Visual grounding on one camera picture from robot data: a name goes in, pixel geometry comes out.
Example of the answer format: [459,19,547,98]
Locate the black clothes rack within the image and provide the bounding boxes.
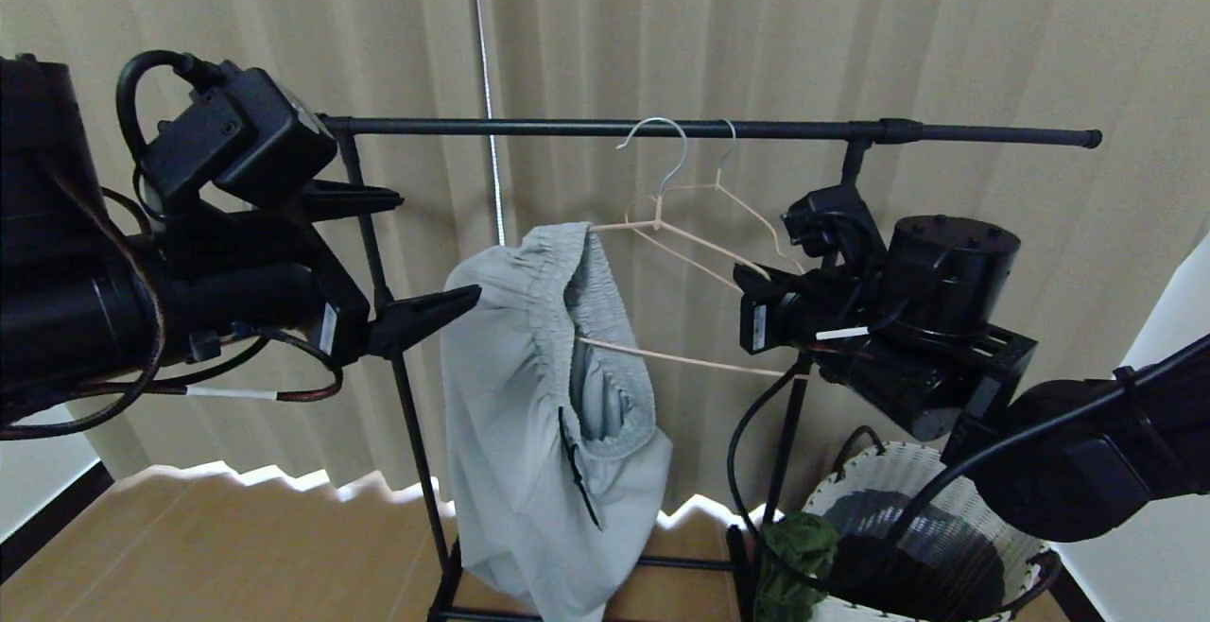
[321,116,1102,622]

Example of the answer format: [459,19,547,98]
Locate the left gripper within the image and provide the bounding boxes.
[0,180,483,396]

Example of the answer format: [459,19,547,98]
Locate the pale grey shorts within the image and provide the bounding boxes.
[440,222,674,622]

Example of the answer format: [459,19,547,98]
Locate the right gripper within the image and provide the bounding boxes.
[740,268,894,355]

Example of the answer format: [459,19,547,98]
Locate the white laundry basket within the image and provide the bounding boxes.
[802,426,1062,622]

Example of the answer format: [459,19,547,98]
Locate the green garment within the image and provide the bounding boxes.
[753,511,842,622]

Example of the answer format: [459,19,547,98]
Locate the pink clothes hanger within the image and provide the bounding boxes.
[624,119,809,294]
[575,116,787,377]

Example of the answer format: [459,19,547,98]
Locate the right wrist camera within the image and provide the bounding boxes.
[783,185,890,273]

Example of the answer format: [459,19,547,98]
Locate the beige curtain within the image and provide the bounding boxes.
[0,0,1210,533]

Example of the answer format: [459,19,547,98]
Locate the black cable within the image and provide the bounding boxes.
[116,50,228,164]
[726,334,1210,596]

